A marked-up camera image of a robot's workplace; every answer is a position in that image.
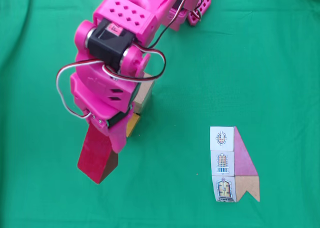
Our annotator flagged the red wooden wedge block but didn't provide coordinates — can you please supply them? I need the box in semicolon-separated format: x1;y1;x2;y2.
76;124;119;185

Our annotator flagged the wooden cube with oval window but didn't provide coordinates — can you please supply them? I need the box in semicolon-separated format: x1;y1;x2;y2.
136;73;156;106

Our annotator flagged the paper picture of house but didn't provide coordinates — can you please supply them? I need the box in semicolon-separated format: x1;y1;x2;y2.
209;126;261;203

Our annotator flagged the yellow notched wooden block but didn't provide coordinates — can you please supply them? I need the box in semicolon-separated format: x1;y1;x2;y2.
125;113;141;138

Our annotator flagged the green cloth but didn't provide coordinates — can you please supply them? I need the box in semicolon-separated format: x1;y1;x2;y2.
0;0;320;228

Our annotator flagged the black red white servo cable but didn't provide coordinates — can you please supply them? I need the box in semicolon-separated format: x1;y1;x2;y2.
151;0;195;49
55;59;106;120
191;8;204;22
101;44;167;83

